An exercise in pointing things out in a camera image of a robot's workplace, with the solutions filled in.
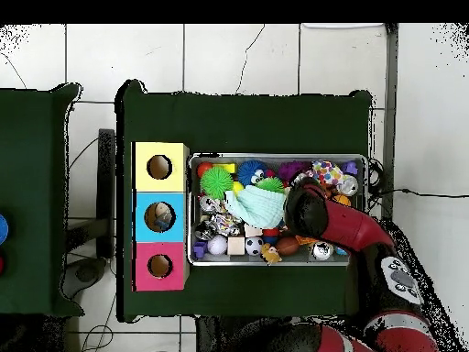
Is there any green spiky ball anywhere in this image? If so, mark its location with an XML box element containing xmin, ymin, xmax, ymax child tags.
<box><xmin>201</xmin><ymin>166</ymin><xmax>235</xmax><ymax>199</ymax></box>
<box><xmin>255</xmin><ymin>177</ymin><xmax>286</xmax><ymax>195</ymax></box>

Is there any brown monkey plush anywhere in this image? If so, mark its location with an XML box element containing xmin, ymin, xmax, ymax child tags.
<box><xmin>260</xmin><ymin>244</ymin><xmax>282</xmax><ymax>265</ymax></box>

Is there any blue spiky ball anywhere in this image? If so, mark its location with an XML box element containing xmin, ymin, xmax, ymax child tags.
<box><xmin>236</xmin><ymin>159</ymin><xmax>270</xmax><ymax>186</ymax></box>

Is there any white baseball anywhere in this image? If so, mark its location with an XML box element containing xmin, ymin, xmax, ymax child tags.
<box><xmin>207</xmin><ymin>234</ymin><xmax>228</xmax><ymax>256</ymax></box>

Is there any polka dot cloth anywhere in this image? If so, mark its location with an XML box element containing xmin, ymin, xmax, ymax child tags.
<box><xmin>311</xmin><ymin>160</ymin><xmax>345</xmax><ymax>186</ymax></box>

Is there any small brown football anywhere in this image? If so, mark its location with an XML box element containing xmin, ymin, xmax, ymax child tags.
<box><xmin>275</xmin><ymin>236</ymin><xmax>300</xmax><ymax>257</ymax></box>

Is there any dark green tablecloth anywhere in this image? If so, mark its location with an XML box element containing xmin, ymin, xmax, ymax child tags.
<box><xmin>115</xmin><ymin>79</ymin><xmax>375</xmax><ymax>324</ymax></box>

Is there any blue round object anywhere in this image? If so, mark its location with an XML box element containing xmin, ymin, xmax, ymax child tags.
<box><xmin>0</xmin><ymin>212</ymin><xmax>10</xmax><ymax>247</ymax></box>

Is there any mint green cloth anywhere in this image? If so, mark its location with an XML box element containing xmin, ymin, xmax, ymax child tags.
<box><xmin>223</xmin><ymin>184</ymin><xmax>287</xmax><ymax>230</ymax></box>

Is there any small soccer ball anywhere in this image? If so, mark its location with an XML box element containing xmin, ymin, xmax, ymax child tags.
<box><xmin>245</xmin><ymin>236</ymin><xmax>265</xmax><ymax>258</ymax></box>

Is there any black upright panel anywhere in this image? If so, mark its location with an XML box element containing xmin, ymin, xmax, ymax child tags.
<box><xmin>97</xmin><ymin>129</ymin><xmax>117</xmax><ymax>259</ymax></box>

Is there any purple spiky ball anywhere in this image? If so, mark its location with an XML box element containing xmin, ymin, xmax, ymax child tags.
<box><xmin>278</xmin><ymin>160</ymin><xmax>312</xmax><ymax>183</ymax></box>

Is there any side table with green cloth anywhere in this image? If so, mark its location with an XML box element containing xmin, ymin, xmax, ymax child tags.
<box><xmin>0</xmin><ymin>82</ymin><xmax>83</xmax><ymax>318</ymax></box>

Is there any wooden box with three holes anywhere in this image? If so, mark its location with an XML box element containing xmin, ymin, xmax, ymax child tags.
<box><xmin>130</xmin><ymin>140</ymin><xmax>191</xmax><ymax>292</ymax></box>

